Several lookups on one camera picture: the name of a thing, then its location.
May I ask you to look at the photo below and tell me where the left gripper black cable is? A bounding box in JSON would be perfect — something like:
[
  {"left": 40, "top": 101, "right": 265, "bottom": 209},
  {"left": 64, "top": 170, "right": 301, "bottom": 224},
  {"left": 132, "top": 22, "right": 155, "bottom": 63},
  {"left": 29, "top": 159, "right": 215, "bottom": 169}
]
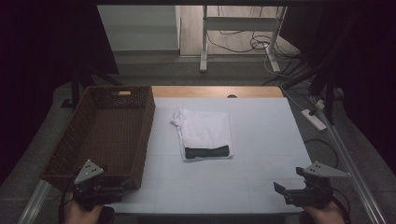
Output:
[{"left": 57, "top": 183, "right": 77, "bottom": 224}]

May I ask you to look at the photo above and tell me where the person's right hand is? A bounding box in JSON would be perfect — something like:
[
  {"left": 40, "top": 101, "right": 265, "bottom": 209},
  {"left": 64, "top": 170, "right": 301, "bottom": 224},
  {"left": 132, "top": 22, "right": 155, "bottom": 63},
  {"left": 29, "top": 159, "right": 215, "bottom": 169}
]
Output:
[{"left": 302, "top": 202, "right": 347, "bottom": 224}]

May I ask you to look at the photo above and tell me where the white floor cable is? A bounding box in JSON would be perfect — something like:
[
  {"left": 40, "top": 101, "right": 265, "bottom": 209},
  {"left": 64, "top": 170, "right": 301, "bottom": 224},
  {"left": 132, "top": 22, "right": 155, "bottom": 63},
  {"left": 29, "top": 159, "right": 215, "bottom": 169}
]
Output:
[{"left": 263, "top": 46, "right": 314, "bottom": 110}]

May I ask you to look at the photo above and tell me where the white shirt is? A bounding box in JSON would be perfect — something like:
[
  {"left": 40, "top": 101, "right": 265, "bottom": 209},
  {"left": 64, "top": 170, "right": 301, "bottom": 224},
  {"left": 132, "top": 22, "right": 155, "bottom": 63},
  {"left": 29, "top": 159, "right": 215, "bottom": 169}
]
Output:
[{"left": 170, "top": 106, "right": 234, "bottom": 162}]

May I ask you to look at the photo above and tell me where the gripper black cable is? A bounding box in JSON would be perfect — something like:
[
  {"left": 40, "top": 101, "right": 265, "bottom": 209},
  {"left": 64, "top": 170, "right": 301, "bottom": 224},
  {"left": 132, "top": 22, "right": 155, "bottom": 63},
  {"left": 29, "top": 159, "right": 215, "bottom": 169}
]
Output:
[
  {"left": 57, "top": 183, "right": 77, "bottom": 224},
  {"left": 330, "top": 186, "right": 352, "bottom": 224}
]

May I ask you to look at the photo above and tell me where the white cabinet panel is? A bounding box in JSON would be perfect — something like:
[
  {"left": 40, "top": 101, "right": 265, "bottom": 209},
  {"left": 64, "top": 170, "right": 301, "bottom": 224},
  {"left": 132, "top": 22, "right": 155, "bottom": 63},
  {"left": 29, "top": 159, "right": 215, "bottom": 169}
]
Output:
[{"left": 96, "top": 4, "right": 181, "bottom": 52}]

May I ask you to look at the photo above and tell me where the silver metal rail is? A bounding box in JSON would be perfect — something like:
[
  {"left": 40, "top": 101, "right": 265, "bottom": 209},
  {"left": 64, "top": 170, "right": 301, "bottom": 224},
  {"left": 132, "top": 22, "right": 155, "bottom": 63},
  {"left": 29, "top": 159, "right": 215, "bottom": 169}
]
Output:
[
  {"left": 17, "top": 179, "right": 52, "bottom": 224},
  {"left": 321, "top": 111, "right": 389, "bottom": 224}
]

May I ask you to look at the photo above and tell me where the white power strip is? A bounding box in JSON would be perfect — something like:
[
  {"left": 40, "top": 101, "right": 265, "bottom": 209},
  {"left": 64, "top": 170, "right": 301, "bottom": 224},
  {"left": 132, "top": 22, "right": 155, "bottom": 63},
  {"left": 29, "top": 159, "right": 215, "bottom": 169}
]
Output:
[{"left": 300, "top": 108, "right": 328, "bottom": 132}]

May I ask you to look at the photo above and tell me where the brown wicker basket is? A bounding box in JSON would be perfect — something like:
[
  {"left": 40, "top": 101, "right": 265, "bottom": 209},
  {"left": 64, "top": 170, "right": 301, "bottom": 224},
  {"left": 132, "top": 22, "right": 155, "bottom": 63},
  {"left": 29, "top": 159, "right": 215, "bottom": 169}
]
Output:
[{"left": 40, "top": 85, "right": 157, "bottom": 191}]

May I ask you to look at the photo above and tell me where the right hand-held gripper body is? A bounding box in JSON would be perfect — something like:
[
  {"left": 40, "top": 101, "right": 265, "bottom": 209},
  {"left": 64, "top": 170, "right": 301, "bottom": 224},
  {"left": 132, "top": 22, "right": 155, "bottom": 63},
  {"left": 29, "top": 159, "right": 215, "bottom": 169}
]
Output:
[{"left": 294, "top": 161, "right": 352, "bottom": 209}]

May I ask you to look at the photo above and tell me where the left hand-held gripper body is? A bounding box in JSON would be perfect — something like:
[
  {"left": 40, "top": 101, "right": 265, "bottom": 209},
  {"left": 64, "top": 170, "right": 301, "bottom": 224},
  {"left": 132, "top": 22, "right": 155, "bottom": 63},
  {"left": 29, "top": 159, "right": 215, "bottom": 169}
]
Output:
[{"left": 72, "top": 159, "right": 124, "bottom": 210}]

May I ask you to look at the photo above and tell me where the black looped cable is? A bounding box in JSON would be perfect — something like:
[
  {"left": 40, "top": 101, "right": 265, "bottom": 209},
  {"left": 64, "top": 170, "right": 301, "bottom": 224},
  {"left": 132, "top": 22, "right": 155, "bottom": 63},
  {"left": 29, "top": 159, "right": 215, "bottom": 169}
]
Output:
[{"left": 303, "top": 138, "right": 340, "bottom": 169}]

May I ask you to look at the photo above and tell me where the black floor cable bundle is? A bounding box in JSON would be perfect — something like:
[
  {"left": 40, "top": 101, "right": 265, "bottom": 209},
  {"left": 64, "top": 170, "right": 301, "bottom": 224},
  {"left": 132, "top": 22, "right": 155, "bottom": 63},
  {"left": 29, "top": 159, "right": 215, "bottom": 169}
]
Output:
[{"left": 206, "top": 5, "right": 302, "bottom": 63}]

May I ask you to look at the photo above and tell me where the black round object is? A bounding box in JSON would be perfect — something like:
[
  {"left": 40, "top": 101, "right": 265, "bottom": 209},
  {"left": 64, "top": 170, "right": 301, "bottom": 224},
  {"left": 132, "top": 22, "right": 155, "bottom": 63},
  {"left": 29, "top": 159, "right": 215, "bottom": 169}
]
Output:
[{"left": 100, "top": 205, "right": 117, "bottom": 224}]

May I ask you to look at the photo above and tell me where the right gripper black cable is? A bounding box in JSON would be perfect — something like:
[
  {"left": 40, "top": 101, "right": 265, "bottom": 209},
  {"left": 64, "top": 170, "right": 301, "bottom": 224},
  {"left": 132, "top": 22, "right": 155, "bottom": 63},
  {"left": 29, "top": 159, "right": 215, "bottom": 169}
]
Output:
[{"left": 330, "top": 186, "right": 352, "bottom": 224}]

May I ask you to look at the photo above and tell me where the black tripod stand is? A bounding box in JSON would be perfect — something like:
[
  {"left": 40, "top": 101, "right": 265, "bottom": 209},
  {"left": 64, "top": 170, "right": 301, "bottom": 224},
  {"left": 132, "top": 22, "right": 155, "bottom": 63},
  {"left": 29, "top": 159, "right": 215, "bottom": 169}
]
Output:
[
  {"left": 280, "top": 12, "right": 348, "bottom": 126},
  {"left": 60, "top": 62, "right": 123, "bottom": 110}
]

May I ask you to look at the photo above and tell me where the white table mat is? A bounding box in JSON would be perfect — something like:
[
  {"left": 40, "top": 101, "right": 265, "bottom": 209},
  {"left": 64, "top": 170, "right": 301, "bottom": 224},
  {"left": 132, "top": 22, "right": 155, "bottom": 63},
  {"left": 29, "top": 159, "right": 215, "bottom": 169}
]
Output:
[{"left": 109, "top": 96, "right": 313, "bottom": 215}]

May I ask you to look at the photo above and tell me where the white metal stand frame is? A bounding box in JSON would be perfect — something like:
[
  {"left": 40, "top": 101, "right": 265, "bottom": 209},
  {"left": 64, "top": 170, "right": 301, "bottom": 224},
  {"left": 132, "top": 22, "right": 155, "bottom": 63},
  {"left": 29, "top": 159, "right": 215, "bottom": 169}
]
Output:
[{"left": 199, "top": 5, "right": 288, "bottom": 74}]

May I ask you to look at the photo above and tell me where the person's left hand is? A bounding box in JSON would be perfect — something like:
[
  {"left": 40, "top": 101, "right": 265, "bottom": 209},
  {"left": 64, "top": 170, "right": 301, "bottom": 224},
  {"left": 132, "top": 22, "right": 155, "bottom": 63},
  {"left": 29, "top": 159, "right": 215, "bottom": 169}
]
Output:
[{"left": 64, "top": 200, "right": 106, "bottom": 224}]

